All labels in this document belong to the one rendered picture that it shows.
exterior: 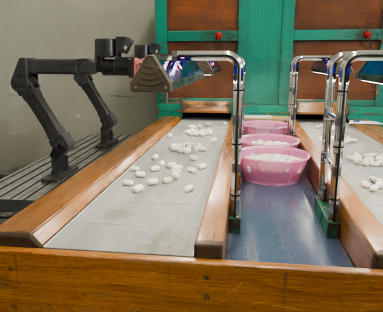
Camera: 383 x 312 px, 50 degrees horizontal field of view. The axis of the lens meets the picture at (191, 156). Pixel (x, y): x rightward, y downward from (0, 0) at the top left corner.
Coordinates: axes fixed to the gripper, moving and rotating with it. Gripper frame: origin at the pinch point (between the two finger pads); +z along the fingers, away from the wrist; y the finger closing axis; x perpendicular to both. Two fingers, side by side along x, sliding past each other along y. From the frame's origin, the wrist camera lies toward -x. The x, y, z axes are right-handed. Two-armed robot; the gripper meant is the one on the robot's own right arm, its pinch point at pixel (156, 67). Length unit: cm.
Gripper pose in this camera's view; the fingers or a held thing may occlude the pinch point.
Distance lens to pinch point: 150.4
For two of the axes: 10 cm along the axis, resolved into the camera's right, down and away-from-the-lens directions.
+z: 9.9, 0.3, -0.9
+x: -0.1, 9.7, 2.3
